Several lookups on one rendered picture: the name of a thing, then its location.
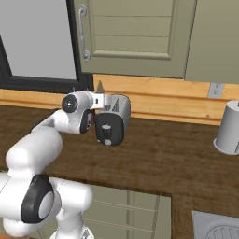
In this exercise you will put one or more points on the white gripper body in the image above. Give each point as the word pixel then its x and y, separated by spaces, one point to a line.
pixel 97 109

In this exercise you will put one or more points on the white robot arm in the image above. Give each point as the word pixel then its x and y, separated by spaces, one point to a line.
pixel 31 149

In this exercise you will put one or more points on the grey and black toaster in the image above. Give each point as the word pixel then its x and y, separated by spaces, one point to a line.
pixel 119 109

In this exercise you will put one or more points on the olive green base cupboard door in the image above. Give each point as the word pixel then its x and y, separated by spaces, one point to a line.
pixel 109 214
pixel 149 217

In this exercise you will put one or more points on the grey cylindrical canister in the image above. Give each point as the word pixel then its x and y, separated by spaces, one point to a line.
pixel 228 127

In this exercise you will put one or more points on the plain olive green cupboard door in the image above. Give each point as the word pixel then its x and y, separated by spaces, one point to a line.
pixel 214 40

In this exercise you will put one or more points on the grey steel sink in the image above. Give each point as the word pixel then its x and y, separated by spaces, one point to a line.
pixel 217 227

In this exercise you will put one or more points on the grey wall socket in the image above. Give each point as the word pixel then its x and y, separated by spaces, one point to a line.
pixel 216 90

